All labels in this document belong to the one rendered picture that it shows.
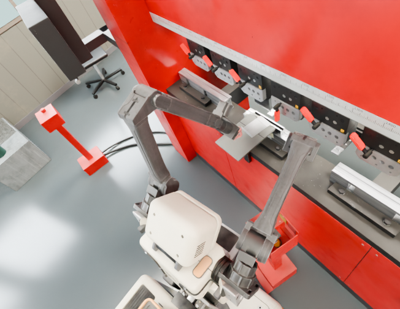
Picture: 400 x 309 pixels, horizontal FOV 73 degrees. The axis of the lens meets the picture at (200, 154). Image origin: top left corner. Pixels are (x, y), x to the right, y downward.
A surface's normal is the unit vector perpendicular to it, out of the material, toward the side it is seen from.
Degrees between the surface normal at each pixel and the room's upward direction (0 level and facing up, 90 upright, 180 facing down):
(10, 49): 90
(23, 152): 90
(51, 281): 0
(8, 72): 90
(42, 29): 90
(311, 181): 0
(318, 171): 0
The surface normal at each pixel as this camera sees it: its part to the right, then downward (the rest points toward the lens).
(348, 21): -0.75, 0.63
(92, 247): -0.26, -0.57
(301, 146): -0.26, -0.21
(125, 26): 0.61, 0.54
